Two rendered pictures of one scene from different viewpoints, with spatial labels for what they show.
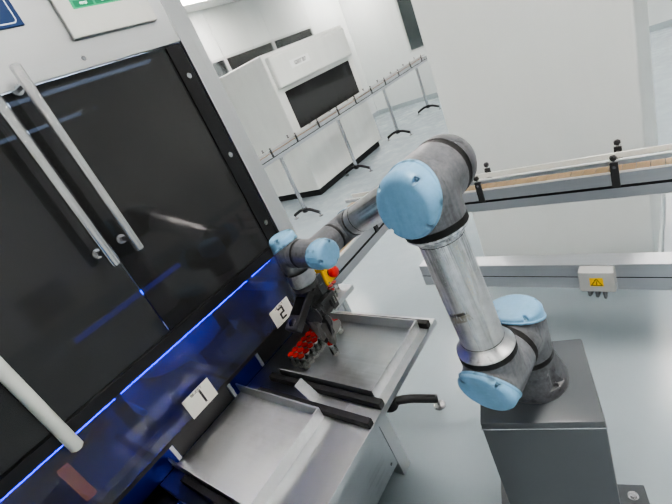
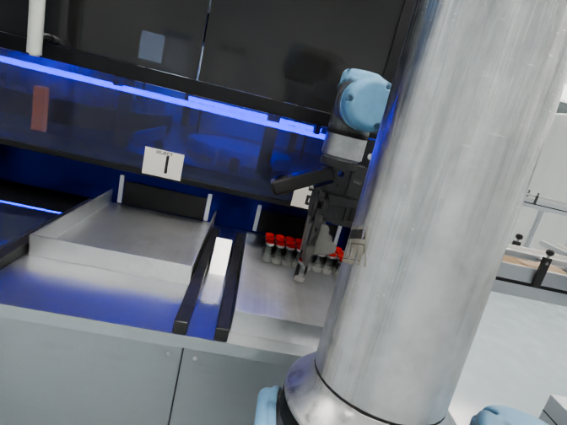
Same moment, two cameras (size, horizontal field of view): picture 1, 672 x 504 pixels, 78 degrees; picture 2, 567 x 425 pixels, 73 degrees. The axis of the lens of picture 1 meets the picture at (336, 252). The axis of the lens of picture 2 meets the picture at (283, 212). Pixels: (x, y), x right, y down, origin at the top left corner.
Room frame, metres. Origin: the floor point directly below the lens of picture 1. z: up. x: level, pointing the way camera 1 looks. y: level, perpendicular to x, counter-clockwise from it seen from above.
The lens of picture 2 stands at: (0.42, -0.26, 1.20)
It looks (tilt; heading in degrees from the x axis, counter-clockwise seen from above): 15 degrees down; 38
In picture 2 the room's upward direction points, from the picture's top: 14 degrees clockwise
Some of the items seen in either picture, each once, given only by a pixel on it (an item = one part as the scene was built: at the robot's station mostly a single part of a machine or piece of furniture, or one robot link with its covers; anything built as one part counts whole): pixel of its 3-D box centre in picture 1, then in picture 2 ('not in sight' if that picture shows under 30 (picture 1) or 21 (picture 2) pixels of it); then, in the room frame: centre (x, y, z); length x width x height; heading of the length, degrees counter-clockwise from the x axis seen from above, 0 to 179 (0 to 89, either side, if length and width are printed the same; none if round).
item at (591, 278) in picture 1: (597, 278); not in sight; (1.27, -0.88, 0.50); 0.12 x 0.05 x 0.09; 44
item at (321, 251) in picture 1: (319, 250); (375, 107); (0.95, 0.04, 1.23); 0.11 x 0.11 x 0.08; 39
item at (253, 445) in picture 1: (244, 438); (143, 228); (0.83, 0.41, 0.90); 0.34 x 0.26 x 0.04; 44
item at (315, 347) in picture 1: (319, 343); (304, 258); (1.07, 0.16, 0.90); 0.18 x 0.02 x 0.05; 134
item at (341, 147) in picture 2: (300, 276); (342, 147); (1.02, 0.12, 1.15); 0.08 x 0.08 x 0.05
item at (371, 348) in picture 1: (348, 349); (308, 284); (0.99, 0.09, 0.90); 0.34 x 0.26 x 0.04; 44
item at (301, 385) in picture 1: (321, 394); (218, 267); (0.85, 0.19, 0.91); 0.14 x 0.03 x 0.06; 45
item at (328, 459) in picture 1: (306, 399); (218, 270); (0.90, 0.24, 0.87); 0.70 x 0.48 x 0.02; 134
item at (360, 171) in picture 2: (314, 298); (335, 191); (1.03, 0.11, 1.07); 0.09 x 0.08 x 0.12; 134
